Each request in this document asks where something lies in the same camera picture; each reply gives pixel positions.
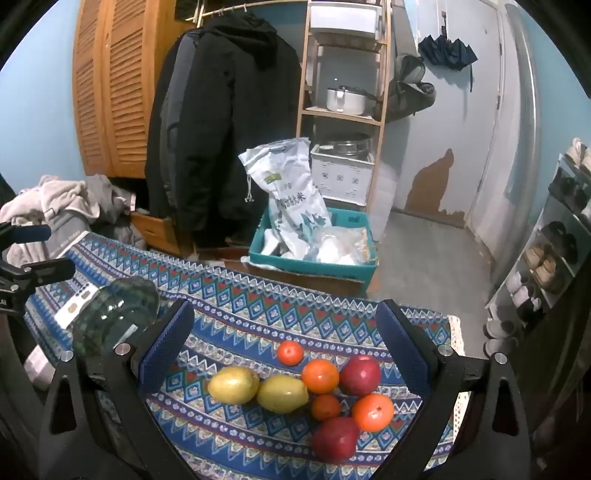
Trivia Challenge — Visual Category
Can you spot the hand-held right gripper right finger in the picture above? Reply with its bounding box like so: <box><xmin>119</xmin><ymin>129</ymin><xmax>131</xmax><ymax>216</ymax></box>
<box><xmin>375</xmin><ymin>299</ymin><xmax>539</xmax><ymax>480</ymax></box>

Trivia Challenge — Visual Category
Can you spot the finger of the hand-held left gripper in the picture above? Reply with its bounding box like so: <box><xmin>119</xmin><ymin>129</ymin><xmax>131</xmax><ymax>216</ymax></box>
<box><xmin>9</xmin><ymin>257</ymin><xmax>76</xmax><ymax>289</ymax></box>
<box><xmin>0</xmin><ymin>223</ymin><xmax>52</xmax><ymax>244</ymax></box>

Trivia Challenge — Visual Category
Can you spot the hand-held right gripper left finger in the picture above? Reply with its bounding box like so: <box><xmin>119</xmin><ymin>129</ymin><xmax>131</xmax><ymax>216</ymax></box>
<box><xmin>39</xmin><ymin>299</ymin><xmax>197</xmax><ymax>480</ymax></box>

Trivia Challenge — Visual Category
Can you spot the dark glass bowl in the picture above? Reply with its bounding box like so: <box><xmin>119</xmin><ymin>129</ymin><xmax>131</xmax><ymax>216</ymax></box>
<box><xmin>73</xmin><ymin>277</ymin><xmax>160</xmax><ymax>358</ymax></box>

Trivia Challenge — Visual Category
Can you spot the orange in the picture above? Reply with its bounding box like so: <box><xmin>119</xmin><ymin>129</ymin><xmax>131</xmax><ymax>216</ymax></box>
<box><xmin>352</xmin><ymin>393</ymin><xmax>395</xmax><ymax>433</ymax></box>
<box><xmin>301</xmin><ymin>359</ymin><xmax>341</xmax><ymax>395</ymax></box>

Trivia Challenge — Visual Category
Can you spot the red apple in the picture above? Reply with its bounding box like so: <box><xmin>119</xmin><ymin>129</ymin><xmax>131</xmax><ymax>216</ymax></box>
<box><xmin>311</xmin><ymin>416</ymin><xmax>360</xmax><ymax>464</ymax></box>
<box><xmin>339</xmin><ymin>354</ymin><xmax>382</xmax><ymax>398</ymax></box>

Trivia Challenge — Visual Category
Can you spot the light beige garment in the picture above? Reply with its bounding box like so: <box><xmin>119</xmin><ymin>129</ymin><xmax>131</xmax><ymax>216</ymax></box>
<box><xmin>0</xmin><ymin>174</ymin><xmax>100</xmax><ymax>266</ymax></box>

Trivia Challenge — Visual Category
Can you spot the grey printed garment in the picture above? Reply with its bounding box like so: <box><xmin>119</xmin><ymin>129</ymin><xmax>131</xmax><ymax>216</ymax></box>
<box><xmin>46</xmin><ymin>210</ymin><xmax>93</xmax><ymax>259</ymax></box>

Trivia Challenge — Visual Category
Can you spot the dark grey garment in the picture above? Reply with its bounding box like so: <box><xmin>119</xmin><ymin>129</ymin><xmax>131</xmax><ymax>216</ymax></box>
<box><xmin>85</xmin><ymin>174</ymin><xmax>148</xmax><ymax>250</ymax></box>

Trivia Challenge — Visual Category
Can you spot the blue patterned tablecloth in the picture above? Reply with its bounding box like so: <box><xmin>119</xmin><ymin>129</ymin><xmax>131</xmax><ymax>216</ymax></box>
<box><xmin>23</xmin><ymin>231</ymin><xmax>465</xmax><ymax>480</ymax></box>

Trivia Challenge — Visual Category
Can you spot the small tangerine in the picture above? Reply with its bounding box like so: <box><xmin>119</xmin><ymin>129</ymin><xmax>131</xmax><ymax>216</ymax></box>
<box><xmin>277</xmin><ymin>340</ymin><xmax>304</xmax><ymax>366</ymax></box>
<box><xmin>311</xmin><ymin>394</ymin><xmax>342</xmax><ymax>422</ymax></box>

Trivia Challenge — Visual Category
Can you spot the wooden drawer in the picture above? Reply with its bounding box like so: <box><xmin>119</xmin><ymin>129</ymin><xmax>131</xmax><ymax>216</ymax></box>
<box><xmin>130</xmin><ymin>210</ymin><xmax>185</xmax><ymax>257</ymax></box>

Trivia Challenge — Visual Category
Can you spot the white plastic bag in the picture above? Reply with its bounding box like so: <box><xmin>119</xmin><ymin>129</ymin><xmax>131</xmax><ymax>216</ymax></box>
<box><xmin>318</xmin><ymin>226</ymin><xmax>370</xmax><ymax>266</ymax></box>

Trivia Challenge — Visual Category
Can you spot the teal plastic crate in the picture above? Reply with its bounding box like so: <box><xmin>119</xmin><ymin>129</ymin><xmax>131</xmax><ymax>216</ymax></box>
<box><xmin>248</xmin><ymin>205</ymin><xmax>379</xmax><ymax>282</ymax></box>

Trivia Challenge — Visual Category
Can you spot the shoe rack with shoes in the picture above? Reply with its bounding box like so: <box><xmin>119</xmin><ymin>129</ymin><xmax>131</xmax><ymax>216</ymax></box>
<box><xmin>482</xmin><ymin>137</ymin><xmax>591</xmax><ymax>356</ymax></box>

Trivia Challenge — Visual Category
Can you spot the wooden louvered wardrobe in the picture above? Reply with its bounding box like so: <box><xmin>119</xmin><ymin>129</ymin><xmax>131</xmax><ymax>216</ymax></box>
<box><xmin>71</xmin><ymin>0</ymin><xmax>204</xmax><ymax>181</ymax></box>

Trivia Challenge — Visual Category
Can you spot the white plastic basket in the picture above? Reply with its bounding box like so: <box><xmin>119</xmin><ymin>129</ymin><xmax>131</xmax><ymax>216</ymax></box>
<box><xmin>310</xmin><ymin>145</ymin><xmax>376</xmax><ymax>204</ymax></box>

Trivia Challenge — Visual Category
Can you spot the white rice bag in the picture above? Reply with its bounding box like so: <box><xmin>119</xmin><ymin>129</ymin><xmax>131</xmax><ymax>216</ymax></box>
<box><xmin>239</xmin><ymin>137</ymin><xmax>333</xmax><ymax>259</ymax></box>

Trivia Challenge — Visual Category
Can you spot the steel pot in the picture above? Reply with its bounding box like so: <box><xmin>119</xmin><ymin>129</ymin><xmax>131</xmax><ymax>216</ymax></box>
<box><xmin>318</xmin><ymin>134</ymin><xmax>372</xmax><ymax>158</ymax></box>

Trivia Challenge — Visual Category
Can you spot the grey jacket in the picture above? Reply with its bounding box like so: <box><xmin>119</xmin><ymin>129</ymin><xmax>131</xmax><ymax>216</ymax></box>
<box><xmin>157</xmin><ymin>32</ymin><xmax>201</xmax><ymax>222</ymax></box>

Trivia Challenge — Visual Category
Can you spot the white door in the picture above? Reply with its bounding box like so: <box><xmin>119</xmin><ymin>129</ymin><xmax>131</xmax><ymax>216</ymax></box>
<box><xmin>466</xmin><ymin>0</ymin><xmax>513</xmax><ymax>245</ymax></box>

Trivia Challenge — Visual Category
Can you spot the black coat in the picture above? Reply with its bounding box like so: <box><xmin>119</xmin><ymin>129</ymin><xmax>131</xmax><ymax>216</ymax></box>
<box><xmin>144</xmin><ymin>11</ymin><xmax>303</xmax><ymax>247</ymax></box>

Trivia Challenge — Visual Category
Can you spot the wooden shelf rack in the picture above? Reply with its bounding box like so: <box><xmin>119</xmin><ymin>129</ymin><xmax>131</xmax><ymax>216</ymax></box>
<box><xmin>295</xmin><ymin>0</ymin><xmax>393</xmax><ymax>208</ymax></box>

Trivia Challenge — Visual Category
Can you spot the white pot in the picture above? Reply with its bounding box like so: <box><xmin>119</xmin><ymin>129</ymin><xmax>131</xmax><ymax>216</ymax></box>
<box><xmin>326</xmin><ymin>85</ymin><xmax>377</xmax><ymax>116</ymax></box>

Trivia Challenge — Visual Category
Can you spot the green bag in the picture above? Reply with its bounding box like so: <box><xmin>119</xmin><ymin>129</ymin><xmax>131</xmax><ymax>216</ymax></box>
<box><xmin>385</xmin><ymin>53</ymin><xmax>437</xmax><ymax>123</ymax></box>

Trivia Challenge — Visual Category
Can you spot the dark blue umbrella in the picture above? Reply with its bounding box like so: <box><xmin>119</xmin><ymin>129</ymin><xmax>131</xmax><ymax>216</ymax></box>
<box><xmin>418</xmin><ymin>34</ymin><xmax>478</xmax><ymax>90</ymax></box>

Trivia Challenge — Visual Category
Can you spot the white storage box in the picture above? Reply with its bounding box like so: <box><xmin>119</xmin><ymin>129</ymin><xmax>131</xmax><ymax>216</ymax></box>
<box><xmin>308</xmin><ymin>2</ymin><xmax>384</xmax><ymax>38</ymax></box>

